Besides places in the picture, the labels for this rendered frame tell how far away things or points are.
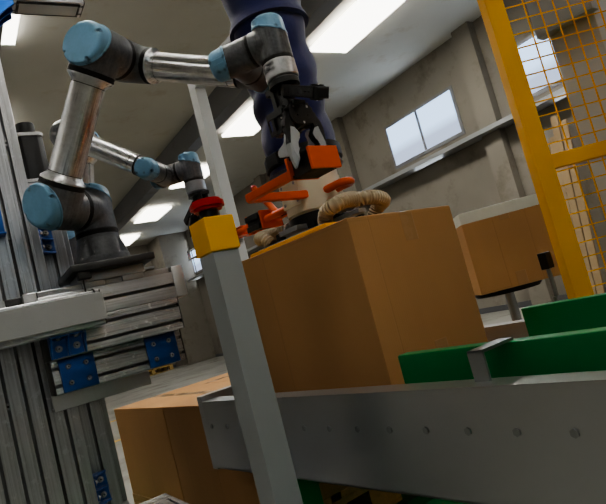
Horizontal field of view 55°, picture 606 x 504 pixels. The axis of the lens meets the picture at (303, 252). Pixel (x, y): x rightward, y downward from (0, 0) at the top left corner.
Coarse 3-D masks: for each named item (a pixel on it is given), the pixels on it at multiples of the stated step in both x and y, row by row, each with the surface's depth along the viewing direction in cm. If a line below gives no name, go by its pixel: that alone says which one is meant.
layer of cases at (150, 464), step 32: (192, 384) 298; (224, 384) 253; (128, 416) 261; (160, 416) 231; (192, 416) 208; (128, 448) 267; (160, 448) 236; (192, 448) 212; (160, 480) 242; (192, 480) 216; (224, 480) 196
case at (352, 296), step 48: (336, 240) 133; (384, 240) 136; (432, 240) 147; (288, 288) 148; (336, 288) 135; (384, 288) 132; (432, 288) 143; (288, 336) 151; (336, 336) 137; (384, 336) 128; (432, 336) 138; (480, 336) 151; (288, 384) 153; (336, 384) 139; (384, 384) 128
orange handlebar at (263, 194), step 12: (276, 180) 135; (288, 180) 132; (336, 180) 155; (348, 180) 154; (252, 192) 143; (264, 192) 139; (276, 192) 151; (288, 192) 153; (300, 192) 156; (264, 216) 180; (276, 216) 176; (240, 228) 190
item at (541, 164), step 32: (480, 0) 162; (512, 32) 158; (576, 32) 160; (512, 64) 158; (512, 96) 158; (544, 160) 155; (576, 160) 156; (544, 192) 154; (576, 256) 153; (576, 288) 152
